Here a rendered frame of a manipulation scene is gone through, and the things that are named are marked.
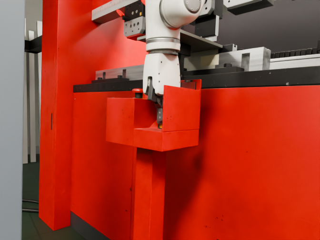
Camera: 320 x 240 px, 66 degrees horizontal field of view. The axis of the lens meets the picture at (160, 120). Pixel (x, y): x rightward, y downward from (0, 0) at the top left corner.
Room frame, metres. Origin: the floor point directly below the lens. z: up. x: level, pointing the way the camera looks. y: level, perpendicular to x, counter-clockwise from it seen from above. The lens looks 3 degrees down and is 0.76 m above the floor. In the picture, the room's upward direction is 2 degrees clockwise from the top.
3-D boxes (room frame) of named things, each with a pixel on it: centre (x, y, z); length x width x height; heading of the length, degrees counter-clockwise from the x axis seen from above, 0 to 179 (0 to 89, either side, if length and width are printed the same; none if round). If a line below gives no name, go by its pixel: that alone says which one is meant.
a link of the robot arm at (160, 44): (0.62, 0.00, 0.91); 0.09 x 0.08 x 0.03; 141
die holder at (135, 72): (1.40, 0.22, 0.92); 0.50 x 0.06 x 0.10; 45
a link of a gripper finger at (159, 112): (0.62, 0.00, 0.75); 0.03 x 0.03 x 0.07; 51
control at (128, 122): (0.68, 0.02, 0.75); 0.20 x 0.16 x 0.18; 51
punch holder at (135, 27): (1.31, 0.13, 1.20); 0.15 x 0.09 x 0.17; 45
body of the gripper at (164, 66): (0.63, 0.00, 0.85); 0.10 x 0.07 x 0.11; 141
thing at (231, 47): (0.99, -0.19, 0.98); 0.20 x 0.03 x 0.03; 45
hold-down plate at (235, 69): (0.94, -0.16, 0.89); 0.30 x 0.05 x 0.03; 45
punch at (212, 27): (1.01, -0.17, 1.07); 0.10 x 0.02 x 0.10; 45
